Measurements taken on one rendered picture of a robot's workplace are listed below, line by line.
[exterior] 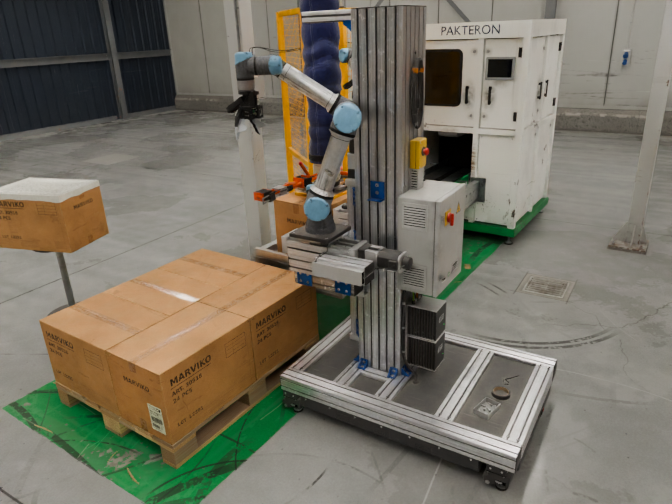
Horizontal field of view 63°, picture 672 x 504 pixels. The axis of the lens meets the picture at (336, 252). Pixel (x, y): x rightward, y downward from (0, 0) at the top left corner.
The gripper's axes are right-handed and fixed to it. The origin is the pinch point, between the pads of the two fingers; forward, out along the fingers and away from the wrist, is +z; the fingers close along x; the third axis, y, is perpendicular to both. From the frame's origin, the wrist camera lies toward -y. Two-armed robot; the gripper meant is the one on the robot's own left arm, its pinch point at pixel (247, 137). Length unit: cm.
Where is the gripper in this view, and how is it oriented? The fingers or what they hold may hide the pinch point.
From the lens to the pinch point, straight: 247.9
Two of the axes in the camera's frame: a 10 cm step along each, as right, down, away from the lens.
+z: 0.4, 9.3, 3.8
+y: 8.5, 1.7, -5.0
